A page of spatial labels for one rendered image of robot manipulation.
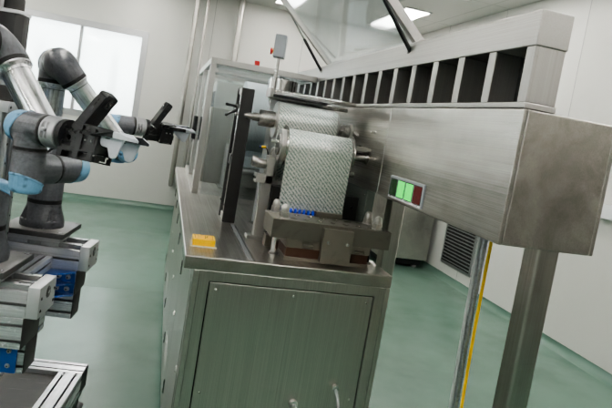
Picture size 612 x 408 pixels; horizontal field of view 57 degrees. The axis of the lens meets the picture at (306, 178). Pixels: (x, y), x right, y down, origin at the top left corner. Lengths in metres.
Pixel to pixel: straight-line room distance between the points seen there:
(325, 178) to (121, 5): 5.85
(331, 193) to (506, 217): 0.85
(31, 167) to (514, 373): 1.25
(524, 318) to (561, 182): 0.35
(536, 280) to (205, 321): 0.94
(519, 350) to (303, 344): 0.68
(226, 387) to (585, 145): 1.22
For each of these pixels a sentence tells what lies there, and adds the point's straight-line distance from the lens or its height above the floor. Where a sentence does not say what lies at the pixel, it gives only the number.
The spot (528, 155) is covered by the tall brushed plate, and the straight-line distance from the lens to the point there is 1.32.
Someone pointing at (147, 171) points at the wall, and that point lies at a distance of 7.53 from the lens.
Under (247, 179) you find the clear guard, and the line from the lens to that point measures 3.00.
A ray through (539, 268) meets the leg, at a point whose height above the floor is 1.09.
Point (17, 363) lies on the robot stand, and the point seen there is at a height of 0.53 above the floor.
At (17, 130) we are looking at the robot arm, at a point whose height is 1.21.
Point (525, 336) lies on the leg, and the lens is 1.51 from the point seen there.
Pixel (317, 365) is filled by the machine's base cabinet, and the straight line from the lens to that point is 1.90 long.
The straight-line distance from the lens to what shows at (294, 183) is 1.98.
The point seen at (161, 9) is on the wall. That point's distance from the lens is 7.57.
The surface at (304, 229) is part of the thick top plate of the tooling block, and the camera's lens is 1.81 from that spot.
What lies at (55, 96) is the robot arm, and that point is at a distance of 2.34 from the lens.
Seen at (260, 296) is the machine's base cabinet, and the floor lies 0.79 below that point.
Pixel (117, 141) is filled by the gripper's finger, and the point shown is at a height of 1.23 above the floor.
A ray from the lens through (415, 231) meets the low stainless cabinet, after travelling 6.39.
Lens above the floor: 1.32
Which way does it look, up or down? 5 degrees down
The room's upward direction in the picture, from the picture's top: 10 degrees clockwise
